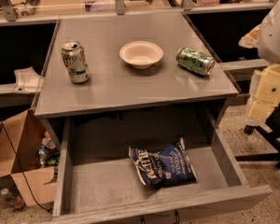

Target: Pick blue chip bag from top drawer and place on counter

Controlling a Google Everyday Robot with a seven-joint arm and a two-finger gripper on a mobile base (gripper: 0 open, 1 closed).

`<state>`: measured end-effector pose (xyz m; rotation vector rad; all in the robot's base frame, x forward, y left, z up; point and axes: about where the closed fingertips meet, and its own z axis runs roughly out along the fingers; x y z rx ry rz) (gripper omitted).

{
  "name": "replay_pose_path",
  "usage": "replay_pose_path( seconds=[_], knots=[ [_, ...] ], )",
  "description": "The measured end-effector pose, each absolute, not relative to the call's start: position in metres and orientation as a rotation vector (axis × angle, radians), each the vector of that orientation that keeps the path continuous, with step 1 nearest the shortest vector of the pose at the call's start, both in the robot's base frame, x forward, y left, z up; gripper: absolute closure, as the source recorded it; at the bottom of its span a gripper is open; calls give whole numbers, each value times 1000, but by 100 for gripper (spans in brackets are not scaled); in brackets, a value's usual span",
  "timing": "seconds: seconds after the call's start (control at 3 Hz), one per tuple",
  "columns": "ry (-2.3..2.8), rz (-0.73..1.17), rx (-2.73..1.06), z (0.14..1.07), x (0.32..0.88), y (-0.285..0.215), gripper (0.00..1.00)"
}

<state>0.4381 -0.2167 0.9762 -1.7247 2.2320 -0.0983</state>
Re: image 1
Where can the upright white soda can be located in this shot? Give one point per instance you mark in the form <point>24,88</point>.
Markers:
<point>75,61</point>

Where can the blue chip bag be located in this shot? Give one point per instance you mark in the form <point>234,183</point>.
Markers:
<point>166,168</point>

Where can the grey counter cabinet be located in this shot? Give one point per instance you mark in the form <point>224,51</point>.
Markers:
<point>115,84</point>

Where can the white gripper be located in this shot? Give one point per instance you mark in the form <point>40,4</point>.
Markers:
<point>274,37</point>

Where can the grey open drawer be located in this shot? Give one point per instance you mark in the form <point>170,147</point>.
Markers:
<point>98,182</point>

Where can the plastic bottles in box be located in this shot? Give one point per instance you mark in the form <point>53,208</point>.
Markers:
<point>48,154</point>

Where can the black office chair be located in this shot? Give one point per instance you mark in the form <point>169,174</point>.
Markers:
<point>272,137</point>

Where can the white paper bowl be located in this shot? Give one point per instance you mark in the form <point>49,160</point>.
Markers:
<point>141,54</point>

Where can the green soda can lying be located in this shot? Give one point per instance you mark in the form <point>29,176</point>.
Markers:
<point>195,61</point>

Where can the cardboard box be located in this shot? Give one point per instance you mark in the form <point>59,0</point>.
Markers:
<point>20,139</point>

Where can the grey metal bracket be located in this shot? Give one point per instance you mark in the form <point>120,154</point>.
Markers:
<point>27,81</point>

